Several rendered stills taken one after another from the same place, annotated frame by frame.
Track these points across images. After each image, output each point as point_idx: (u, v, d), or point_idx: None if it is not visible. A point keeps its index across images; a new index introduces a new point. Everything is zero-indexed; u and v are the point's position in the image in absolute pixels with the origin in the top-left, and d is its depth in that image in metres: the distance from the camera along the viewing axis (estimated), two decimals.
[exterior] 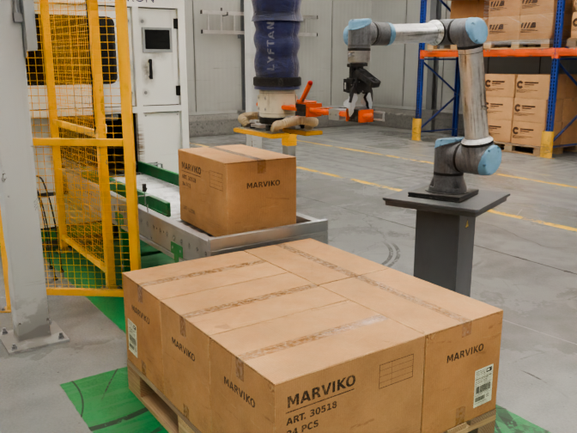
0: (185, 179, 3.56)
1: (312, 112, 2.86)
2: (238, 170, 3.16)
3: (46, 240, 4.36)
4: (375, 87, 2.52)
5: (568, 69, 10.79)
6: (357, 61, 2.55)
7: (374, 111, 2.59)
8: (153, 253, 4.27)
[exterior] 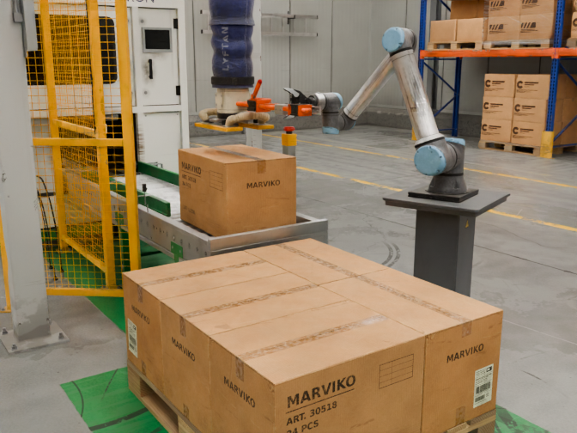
0: (185, 179, 3.56)
1: (262, 108, 3.19)
2: (238, 170, 3.16)
3: (46, 240, 4.36)
4: (311, 103, 3.28)
5: (568, 69, 10.79)
6: (318, 95, 3.38)
7: (312, 106, 2.92)
8: (153, 253, 4.27)
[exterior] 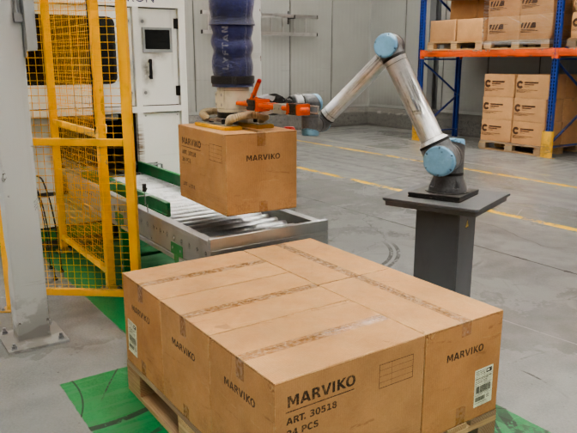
0: (185, 154, 3.54)
1: (261, 107, 3.19)
2: (237, 143, 3.13)
3: (46, 240, 4.36)
4: None
5: (568, 69, 10.79)
6: (296, 97, 3.30)
7: (311, 105, 2.92)
8: (153, 253, 4.27)
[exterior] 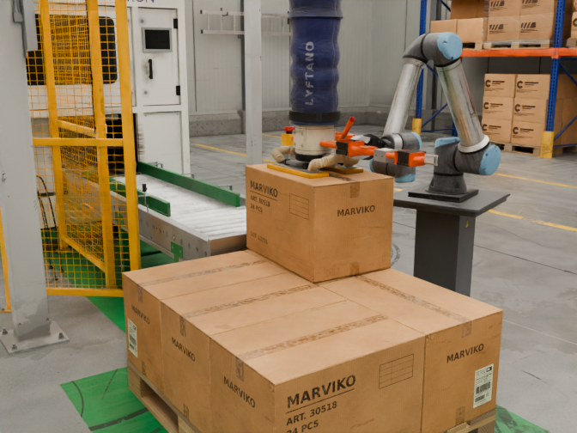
0: (255, 201, 3.00)
1: (355, 152, 2.65)
2: (328, 195, 2.59)
3: (46, 240, 4.36)
4: None
5: (568, 69, 10.79)
6: (393, 137, 2.76)
7: (426, 154, 2.37)
8: (153, 253, 4.27)
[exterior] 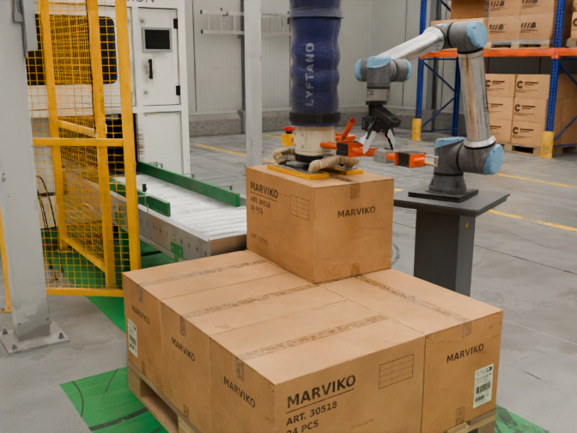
0: (255, 202, 3.00)
1: (355, 153, 2.65)
2: (328, 196, 2.59)
3: (46, 240, 4.36)
4: (395, 126, 2.46)
5: (568, 69, 10.79)
6: (377, 100, 2.48)
7: (426, 155, 2.37)
8: (153, 253, 4.27)
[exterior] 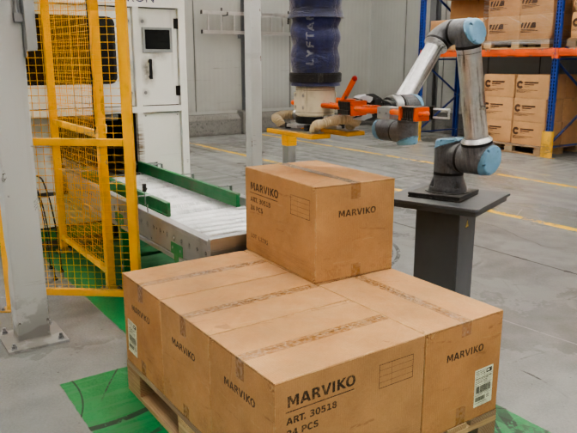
0: (255, 202, 3.00)
1: (356, 112, 2.61)
2: (329, 196, 2.59)
3: (46, 240, 4.36)
4: None
5: (568, 69, 10.79)
6: (395, 98, 2.73)
7: (436, 108, 2.37)
8: (153, 253, 4.27)
